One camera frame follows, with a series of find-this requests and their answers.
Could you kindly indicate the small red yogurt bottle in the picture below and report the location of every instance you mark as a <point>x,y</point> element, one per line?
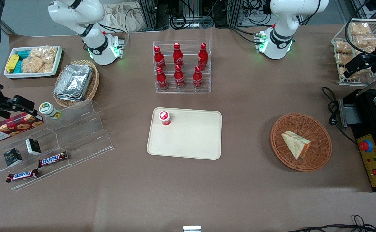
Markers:
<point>164,118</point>

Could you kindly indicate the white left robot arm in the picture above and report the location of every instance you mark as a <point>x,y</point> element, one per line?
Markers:
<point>280,36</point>

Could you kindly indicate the red emergency stop button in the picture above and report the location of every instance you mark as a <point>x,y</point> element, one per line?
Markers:
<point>365,146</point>

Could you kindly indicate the green white yogurt bottle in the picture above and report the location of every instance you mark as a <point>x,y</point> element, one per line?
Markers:
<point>49,109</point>

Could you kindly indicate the red tartan cookie box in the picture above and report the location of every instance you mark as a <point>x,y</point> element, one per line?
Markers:
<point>14,127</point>

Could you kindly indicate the clear acrylic bottle rack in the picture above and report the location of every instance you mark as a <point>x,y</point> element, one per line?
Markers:
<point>188,87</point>

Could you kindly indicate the beige crumpled cloth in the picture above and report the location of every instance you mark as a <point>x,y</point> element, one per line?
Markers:
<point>120,17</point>

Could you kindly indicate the brown round wicker basket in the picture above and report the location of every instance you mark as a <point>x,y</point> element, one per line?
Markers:
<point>316,129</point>

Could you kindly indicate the Snickers chocolate bar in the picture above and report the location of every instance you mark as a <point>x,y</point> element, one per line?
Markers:
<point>22,175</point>
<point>52,159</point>

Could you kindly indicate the beige plastic tray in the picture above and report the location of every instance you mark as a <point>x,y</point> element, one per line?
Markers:
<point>191,138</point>

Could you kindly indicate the triangle sandwich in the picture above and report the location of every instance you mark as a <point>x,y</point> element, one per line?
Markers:
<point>296,143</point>

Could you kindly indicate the red Coca-Cola bottle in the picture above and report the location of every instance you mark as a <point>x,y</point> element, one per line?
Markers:
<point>202,58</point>
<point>162,80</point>
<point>159,59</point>
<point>178,56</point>
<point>179,79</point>
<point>197,79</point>

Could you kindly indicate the light oval wicker basket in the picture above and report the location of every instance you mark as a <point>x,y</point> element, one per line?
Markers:
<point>93,83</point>

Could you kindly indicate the clear bag of rice crackers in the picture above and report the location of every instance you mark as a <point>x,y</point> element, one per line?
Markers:
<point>40,59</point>

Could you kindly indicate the stacked aluminium foil containers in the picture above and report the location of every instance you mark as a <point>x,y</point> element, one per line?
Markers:
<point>73,82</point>

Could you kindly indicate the clear acrylic stepped stand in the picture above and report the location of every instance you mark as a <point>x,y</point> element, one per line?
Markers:
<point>78,135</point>

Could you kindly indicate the clear bag of fried snacks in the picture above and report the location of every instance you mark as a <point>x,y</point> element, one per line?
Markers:
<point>343,47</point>
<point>366,42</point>
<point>342,59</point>
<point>360,29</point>

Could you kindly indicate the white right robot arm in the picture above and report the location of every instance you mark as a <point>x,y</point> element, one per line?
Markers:
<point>95,45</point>

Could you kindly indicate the small black box gold print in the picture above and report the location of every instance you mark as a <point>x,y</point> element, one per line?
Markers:
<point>13,157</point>

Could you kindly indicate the white rectangular snack bin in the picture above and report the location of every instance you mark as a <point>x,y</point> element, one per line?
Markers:
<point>30,75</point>

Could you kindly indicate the yellow snack packet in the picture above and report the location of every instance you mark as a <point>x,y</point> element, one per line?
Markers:
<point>12,62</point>

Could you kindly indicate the small black box white side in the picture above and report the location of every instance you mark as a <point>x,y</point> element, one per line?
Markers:
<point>33,146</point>

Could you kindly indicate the teal snack packet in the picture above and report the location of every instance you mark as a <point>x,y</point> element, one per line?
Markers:
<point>22,54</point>

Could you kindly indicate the small white table edge clip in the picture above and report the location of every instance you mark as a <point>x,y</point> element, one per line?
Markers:
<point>192,228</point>

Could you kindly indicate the clear rack with snack bags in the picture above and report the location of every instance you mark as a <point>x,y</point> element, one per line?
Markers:
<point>336,42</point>

